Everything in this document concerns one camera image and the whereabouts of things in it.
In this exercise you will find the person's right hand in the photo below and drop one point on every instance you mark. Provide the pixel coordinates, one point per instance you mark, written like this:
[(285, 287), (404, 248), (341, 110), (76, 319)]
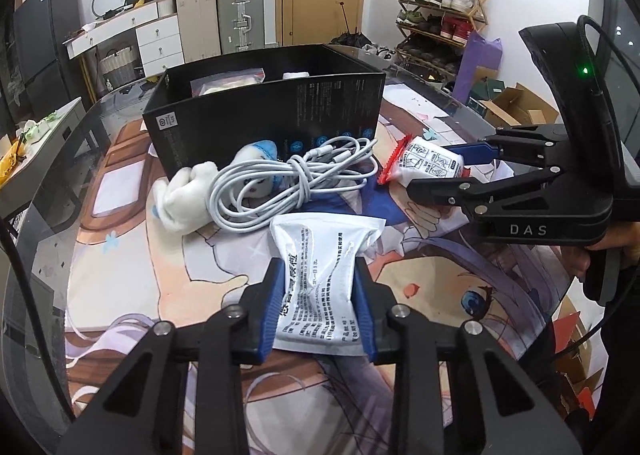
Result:
[(627, 240)]

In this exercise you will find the large white sachet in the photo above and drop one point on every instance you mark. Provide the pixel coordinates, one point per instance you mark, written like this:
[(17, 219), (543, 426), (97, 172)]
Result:
[(320, 275)]

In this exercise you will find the wicker basket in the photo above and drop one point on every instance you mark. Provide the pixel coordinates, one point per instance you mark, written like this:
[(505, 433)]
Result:
[(119, 67)]

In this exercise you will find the white blue plush toy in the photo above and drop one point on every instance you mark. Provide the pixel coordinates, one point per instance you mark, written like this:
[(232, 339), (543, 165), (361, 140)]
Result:
[(190, 185)]

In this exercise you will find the wooden shoe rack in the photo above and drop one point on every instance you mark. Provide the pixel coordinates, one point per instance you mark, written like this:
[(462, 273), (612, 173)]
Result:
[(440, 20)]

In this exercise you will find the white dresser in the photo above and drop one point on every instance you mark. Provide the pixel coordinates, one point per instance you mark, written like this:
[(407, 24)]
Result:
[(150, 35)]

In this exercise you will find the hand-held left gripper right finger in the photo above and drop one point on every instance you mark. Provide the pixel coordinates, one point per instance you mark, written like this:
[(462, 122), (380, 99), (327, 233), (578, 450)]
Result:
[(367, 310)]

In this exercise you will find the grey coffee table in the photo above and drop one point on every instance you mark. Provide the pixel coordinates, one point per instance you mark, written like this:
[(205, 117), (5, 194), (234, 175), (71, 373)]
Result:
[(60, 135)]

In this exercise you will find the white foam block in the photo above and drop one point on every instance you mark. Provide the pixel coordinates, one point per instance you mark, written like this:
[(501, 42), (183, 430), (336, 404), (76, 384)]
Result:
[(296, 76)]

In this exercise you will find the black cardboard box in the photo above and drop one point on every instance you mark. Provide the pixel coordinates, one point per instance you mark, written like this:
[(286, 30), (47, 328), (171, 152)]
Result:
[(250, 115)]

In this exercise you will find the printed desk mat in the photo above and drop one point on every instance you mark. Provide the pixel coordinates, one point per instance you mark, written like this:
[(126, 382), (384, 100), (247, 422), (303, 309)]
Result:
[(200, 275)]

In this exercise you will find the pile of shoes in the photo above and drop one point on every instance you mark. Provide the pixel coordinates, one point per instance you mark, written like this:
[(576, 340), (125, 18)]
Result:
[(362, 47)]

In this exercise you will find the beige suitcase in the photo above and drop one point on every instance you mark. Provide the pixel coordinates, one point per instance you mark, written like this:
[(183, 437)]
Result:
[(197, 25)]

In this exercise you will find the green white wrappers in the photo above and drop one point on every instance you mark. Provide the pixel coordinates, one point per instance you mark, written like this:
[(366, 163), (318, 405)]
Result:
[(37, 127)]

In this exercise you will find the yellow bag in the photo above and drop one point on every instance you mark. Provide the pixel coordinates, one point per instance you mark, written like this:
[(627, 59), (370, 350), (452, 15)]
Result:
[(10, 162)]

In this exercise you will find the thin black stick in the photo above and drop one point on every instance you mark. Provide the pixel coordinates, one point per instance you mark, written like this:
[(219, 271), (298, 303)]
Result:
[(345, 17)]

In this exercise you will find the red-edged white packet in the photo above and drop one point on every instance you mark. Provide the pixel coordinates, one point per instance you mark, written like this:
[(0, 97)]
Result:
[(425, 160)]

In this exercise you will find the purple bag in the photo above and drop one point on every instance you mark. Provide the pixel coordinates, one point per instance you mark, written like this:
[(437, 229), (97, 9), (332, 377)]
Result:
[(477, 65)]

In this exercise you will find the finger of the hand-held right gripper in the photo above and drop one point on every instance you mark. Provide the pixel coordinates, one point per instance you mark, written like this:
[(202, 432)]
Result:
[(435, 187), (475, 152)]

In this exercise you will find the silver suitcase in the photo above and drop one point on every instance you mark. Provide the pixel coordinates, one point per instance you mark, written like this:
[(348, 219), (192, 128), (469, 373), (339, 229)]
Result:
[(240, 17)]

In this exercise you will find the green box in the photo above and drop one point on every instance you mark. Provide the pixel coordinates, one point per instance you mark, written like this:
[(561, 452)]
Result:
[(485, 95)]

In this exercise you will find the black refrigerator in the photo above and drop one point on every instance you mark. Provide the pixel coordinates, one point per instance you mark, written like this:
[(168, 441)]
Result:
[(45, 45)]

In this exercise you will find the brown cardboard box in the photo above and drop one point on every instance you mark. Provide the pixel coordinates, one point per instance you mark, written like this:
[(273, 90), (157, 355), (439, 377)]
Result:
[(525, 107)]

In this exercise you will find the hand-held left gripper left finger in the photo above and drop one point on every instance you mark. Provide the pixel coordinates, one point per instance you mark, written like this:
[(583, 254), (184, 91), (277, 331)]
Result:
[(267, 315)]

